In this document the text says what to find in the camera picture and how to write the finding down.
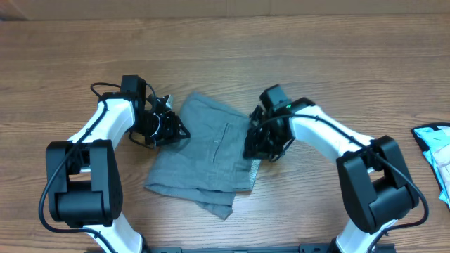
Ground grey shorts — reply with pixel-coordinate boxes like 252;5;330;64
144;92;260;220

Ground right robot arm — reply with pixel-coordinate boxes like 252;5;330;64
243;85;423;252

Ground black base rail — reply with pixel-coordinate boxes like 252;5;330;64
84;242;397;253

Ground blue patterned cloth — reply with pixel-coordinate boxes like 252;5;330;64
411;122;449;207

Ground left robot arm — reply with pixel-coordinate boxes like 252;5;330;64
38;75;191;253

